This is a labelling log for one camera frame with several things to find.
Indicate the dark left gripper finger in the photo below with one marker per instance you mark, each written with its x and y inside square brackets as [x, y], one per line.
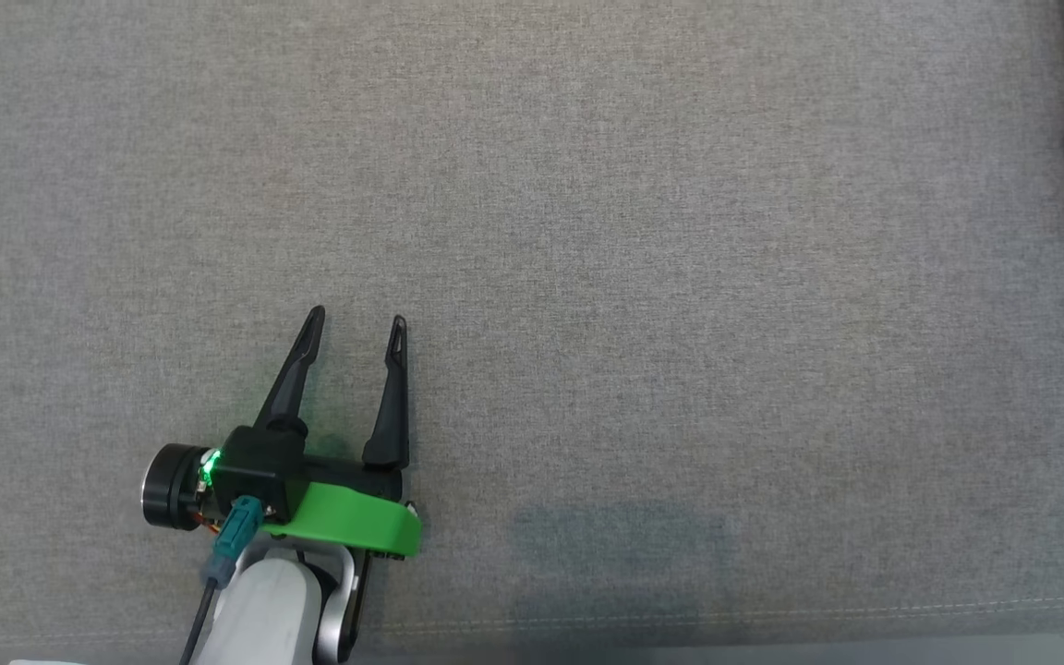
[392, 406]
[296, 379]

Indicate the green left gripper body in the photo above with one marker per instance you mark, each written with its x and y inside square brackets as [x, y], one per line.
[347, 522]

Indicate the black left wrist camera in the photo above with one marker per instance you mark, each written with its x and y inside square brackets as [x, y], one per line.
[255, 471]

